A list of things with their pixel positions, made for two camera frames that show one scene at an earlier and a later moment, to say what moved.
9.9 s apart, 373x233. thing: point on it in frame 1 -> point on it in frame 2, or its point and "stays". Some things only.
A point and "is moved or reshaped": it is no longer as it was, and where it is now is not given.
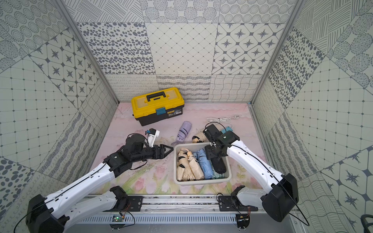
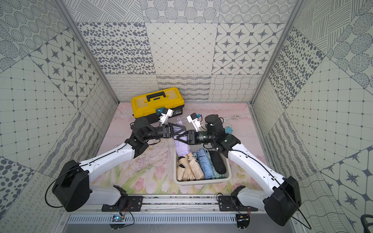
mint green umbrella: [217, 175] stays
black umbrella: [219, 165] stays
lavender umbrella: [183, 133] is moved or reshaped
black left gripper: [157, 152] -> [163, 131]
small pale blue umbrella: [205, 163] stays
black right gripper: [209, 153] -> [192, 135]
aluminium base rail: [179, 209] stays
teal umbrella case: [228, 128] stays
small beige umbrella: [196, 170] stays
